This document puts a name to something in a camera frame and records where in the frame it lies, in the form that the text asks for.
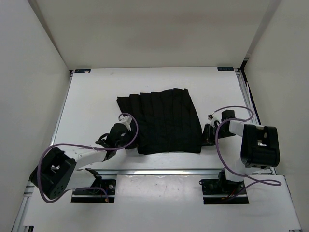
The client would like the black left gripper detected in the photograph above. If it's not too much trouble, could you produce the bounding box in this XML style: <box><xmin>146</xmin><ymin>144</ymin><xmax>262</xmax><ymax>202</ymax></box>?
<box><xmin>115</xmin><ymin>125</ymin><xmax>149</xmax><ymax>149</ymax></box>

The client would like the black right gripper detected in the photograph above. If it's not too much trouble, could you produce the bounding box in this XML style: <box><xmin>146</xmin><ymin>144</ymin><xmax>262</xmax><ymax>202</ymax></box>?
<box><xmin>196</xmin><ymin>123</ymin><xmax>236</xmax><ymax>146</ymax></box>

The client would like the black skirt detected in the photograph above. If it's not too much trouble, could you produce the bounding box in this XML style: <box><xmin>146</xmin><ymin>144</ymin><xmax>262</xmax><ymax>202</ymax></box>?
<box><xmin>116</xmin><ymin>88</ymin><xmax>202</xmax><ymax>155</ymax></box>

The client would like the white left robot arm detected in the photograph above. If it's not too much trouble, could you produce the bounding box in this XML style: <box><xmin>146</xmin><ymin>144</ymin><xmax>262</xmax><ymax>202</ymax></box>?
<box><xmin>30</xmin><ymin>117</ymin><xmax>140</xmax><ymax>203</ymax></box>

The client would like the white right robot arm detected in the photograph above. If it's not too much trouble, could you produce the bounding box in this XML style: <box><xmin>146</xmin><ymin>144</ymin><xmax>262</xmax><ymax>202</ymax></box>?
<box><xmin>202</xmin><ymin>108</ymin><xmax>281</xmax><ymax>193</ymax></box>

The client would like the blue right corner label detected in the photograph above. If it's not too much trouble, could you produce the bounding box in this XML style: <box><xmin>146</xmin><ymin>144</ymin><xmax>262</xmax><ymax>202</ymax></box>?
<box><xmin>217</xmin><ymin>67</ymin><xmax>234</xmax><ymax>71</ymax></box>

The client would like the blue corner label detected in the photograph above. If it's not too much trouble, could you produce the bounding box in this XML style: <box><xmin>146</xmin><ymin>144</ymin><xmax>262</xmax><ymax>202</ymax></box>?
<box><xmin>217</xmin><ymin>67</ymin><xmax>234</xmax><ymax>71</ymax></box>
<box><xmin>74</xmin><ymin>69</ymin><xmax>91</xmax><ymax>73</ymax></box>

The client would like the white front cover panel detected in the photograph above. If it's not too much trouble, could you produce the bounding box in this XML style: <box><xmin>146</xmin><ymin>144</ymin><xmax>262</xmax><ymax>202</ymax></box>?
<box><xmin>23</xmin><ymin>175</ymin><xmax>301</xmax><ymax>232</ymax></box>

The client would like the blue left corner label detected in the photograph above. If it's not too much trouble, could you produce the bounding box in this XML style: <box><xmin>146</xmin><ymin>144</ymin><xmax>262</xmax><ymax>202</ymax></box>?
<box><xmin>74</xmin><ymin>69</ymin><xmax>91</xmax><ymax>73</ymax></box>

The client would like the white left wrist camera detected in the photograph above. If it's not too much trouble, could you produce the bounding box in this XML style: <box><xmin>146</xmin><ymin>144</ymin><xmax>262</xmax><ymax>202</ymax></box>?
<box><xmin>118</xmin><ymin>115</ymin><xmax>132</xmax><ymax>131</ymax></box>

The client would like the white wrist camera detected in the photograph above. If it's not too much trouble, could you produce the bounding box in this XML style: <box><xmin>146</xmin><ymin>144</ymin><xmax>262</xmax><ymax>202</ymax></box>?
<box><xmin>208</xmin><ymin>114</ymin><xmax>220</xmax><ymax>127</ymax></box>
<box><xmin>118</xmin><ymin>115</ymin><xmax>132</xmax><ymax>131</ymax></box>

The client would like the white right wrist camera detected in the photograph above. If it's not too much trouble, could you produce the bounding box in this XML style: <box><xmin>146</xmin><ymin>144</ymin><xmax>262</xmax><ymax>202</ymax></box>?
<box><xmin>208</xmin><ymin>114</ymin><xmax>220</xmax><ymax>127</ymax></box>

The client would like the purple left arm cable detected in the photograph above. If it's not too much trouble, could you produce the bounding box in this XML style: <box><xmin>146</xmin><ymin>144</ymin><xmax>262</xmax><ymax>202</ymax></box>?
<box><xmin>37</xmin><ymin>113</ymin><xmax>140</xmax><ymax>203</ymax></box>

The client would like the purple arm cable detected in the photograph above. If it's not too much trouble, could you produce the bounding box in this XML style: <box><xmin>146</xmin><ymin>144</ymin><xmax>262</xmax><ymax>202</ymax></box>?
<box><xmin>37</xmin><ymin>113</ymin><xmax>140</xmax><ymax>203</ymax></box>
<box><xmin>207</xmin><ymin>105</ymin><xmax>282</xmax><ymax>201</ymax></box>

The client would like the aluminium front rail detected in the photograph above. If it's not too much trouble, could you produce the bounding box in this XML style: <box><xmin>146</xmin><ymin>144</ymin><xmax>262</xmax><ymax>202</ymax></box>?
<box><xmin>97</xmin><ymin>169</ymin><xmax>221</xmax><ymax>175</ymax></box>

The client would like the aluminium rail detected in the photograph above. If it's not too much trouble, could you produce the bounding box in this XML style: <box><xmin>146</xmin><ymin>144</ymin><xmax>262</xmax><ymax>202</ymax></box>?
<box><xmin>97</xmin><ymin>169</ymin><xmax>221</xmax><ymax>175</ymax></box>
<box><xmin>238</xmin><ymin>61</ymin><xmax>280</xmax><ymax>173</ymax></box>

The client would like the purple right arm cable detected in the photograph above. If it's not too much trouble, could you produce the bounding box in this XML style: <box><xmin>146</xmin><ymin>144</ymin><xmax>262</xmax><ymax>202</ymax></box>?
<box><xmin>207</xmin><ymin>105</ymin><xmax>282</xmax><ymax>201</ymax></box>

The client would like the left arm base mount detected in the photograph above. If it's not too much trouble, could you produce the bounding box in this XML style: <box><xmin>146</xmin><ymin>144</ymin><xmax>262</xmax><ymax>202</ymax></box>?
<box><xmin>71</xmin><ymin>175</ymin><xmax>116</xmax><ymax>203</ymax></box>

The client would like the aluminium right side rail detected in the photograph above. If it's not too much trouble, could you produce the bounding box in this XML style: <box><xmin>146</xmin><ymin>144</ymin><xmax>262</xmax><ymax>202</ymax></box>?
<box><xmin>238</xmin><ymin>61</ymin><xmax>280</xmax><ymax>173</ymax></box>

